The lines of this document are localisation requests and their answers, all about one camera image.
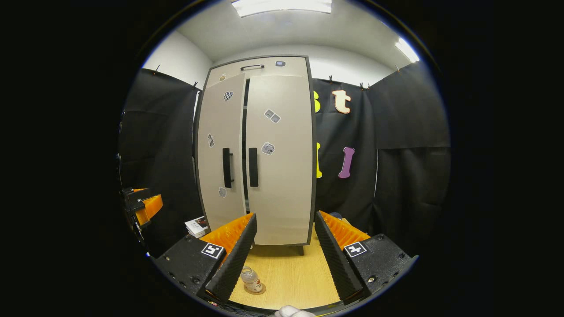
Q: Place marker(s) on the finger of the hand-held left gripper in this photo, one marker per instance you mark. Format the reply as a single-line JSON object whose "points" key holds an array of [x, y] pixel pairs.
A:
{"points": [[140, 191], [150, 207]]}

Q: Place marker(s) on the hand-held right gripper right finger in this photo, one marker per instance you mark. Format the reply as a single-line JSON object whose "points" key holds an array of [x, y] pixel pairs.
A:
{"points": [[335, 259]]}

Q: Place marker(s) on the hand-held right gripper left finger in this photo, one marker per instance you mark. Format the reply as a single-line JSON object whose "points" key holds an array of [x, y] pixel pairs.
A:
{"points": [[235, 259]]}

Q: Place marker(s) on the clear plastic bottle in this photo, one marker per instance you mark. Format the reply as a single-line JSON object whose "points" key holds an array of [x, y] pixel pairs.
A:
{"points": [[250, 277]]}

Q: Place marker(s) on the round wooden coaster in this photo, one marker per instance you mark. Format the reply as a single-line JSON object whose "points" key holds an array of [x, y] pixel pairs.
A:
{"points": [[263, 289]]}

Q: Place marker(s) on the white cabinet door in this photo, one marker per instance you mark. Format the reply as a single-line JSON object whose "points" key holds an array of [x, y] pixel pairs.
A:
{"points": [[216, 176], [286, 185]]}

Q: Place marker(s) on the white and grey cabinet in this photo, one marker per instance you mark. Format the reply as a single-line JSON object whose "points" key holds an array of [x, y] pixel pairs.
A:
{"points": [[245, 110]]}

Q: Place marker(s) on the white cabinet drawer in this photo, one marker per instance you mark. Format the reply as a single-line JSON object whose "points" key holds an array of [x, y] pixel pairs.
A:
{"points": [[282, 69]]}

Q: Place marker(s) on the white box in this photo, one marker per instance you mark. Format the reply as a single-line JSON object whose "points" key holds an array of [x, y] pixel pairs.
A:
{"points": [[196, 226]]}

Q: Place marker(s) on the black backdrop cloth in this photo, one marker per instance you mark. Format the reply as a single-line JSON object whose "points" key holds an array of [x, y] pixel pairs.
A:
{"points": [[396, 176]]}

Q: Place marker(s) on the rectangular ceiling light panel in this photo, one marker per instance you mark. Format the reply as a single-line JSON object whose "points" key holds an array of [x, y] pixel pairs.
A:
{"points": [[282, 6], [407, 49]]}

